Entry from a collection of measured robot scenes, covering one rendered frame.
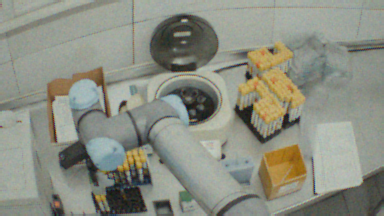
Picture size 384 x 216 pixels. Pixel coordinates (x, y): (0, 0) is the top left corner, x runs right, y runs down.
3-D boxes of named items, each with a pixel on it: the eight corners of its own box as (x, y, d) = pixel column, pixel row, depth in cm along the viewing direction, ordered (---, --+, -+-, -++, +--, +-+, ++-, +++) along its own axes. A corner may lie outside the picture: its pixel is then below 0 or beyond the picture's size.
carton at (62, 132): (59, 169, 152) (49, 144, 140) (51, 108, 169) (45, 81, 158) (121, 161, 156) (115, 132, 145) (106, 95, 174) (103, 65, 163)
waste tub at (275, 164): (266, 202, 147) (273, 186, 139) (256, 170, 155) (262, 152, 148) (301, 189, 149) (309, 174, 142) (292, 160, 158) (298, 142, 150)
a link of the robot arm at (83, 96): (72, 110, 95) (63, 83, 99) (80, 143, 103) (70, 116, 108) (104, 97, 97) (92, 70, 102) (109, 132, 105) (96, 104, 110)
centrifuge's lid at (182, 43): (149, 21, 150) (149, 9, 156) (150, 82, 167) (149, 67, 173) (219, 17, 152) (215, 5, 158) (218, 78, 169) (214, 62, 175)
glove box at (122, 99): (121, 160, 157) (118, 143, 149) (108, 104, 171) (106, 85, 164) (158, 155, 159) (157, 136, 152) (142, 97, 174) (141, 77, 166)
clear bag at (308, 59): (293, 91, 177) (299, 56, 163) (268, 60, 187) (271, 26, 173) (332, 71, 186) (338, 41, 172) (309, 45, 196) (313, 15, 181)
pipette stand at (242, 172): (219, 193, 150) (222, 176, 142) (215, 175, 154) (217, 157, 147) (250, 186, 151) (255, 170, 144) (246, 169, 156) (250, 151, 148)
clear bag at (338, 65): (317, 77, 183) (322, 53, 173) (315, 50, 194) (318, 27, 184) (354, 86, 181) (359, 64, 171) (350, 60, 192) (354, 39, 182)
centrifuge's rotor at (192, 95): (164, 135, 157) (164, 119, 152) (160, 95, 167) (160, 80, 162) (216, 131, 158) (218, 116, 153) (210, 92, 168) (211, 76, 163)
